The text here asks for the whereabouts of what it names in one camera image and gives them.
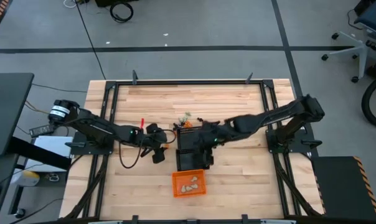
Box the black corrugated hose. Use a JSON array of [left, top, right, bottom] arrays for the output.
[[360, 77, 376, 131]]

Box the black cable coil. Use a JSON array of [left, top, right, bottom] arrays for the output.
[[109, 1, 134, 24]]

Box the black slotted plastic basket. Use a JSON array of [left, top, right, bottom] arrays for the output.
[[176, 126, 211, 151], [175, 148, 211, 172]]

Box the black floor equipment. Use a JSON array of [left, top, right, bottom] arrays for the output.
[[94, 0, 139, 8]]

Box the thin black floor cable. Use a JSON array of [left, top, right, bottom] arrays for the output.
[[31, 82, 88, 93]]

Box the black desk crossbeam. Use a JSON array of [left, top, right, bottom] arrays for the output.
[[7, 136, 73, 171]]

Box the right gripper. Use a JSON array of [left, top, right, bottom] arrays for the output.
[[192, 138, 215, 170]]

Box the black desk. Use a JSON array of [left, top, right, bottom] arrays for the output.
[[0, 72, 35, 157]]

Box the white yellow bottle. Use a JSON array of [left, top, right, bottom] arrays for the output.
[[11, 169, 41, 188]]

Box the black hazard-striped platform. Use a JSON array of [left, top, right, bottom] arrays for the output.
[[310, 155, 376, 222]]

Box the black aluminium table frame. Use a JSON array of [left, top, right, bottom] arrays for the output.
[[63, 79, 325, 224]]

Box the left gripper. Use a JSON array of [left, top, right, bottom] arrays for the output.
[[141, 123, 169, 164]]

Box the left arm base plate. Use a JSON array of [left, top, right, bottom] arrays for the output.
[[65, 130, 116, 156]]

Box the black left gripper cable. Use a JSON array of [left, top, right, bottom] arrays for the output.
[[118, 129, 177, 169]]

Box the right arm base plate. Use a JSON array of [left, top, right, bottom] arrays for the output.
[[265, 129, 322, 154]]

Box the white box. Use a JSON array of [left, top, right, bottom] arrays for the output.
[[23, 135, 74, 172]]

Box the orange slotted plastic basket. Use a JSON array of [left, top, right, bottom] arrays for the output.
[[171, 169, 207, 198]]

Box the yellow floor cable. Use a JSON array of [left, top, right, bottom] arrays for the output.
[[23, 100, 54, 116]]

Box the black power adapter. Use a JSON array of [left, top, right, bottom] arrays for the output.
[[29, 123, 57, 138]]

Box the long black floor cable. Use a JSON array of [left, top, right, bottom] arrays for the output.
[[74, 0, 107, 80]]

